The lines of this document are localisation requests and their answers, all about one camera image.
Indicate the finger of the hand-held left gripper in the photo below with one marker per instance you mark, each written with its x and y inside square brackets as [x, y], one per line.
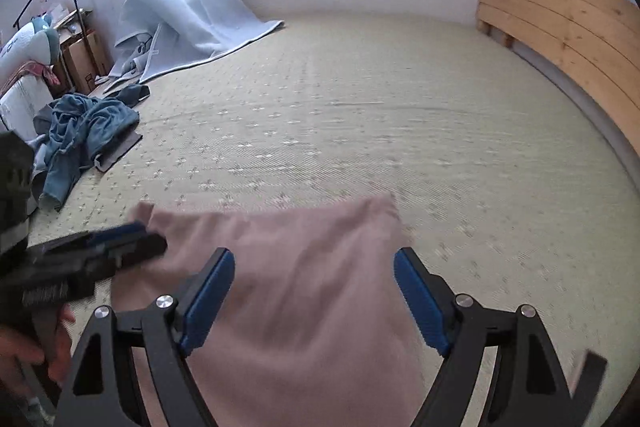
[145, 249]
[120, 233]

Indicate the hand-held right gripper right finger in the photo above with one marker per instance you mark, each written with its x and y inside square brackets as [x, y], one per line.
[417, 302]

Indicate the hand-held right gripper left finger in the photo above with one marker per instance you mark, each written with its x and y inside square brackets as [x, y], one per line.
[210, 302]

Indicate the tan t-shirt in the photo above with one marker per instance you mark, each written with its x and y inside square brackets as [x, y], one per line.
[300, 282]

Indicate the person's left hand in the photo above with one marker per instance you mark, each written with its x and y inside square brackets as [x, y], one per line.
[62, 342]

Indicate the grey garment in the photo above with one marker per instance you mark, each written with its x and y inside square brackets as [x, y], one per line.
[120, 152]

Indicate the dark blue garment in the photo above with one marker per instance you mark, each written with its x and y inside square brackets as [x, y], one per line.
[90, 122]

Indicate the white suitcase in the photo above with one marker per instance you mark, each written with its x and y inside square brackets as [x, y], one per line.
[22, 102]

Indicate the brown cardboard box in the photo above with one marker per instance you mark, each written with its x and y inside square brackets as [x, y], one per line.
[82, 59]

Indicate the plush shark pillow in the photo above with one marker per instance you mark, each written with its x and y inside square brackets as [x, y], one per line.
[30, 47]

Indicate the light blue blanket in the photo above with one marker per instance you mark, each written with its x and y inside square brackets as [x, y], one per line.
[190, 7]

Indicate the wooden headboard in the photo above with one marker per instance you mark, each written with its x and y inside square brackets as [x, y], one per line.
[550, 7]

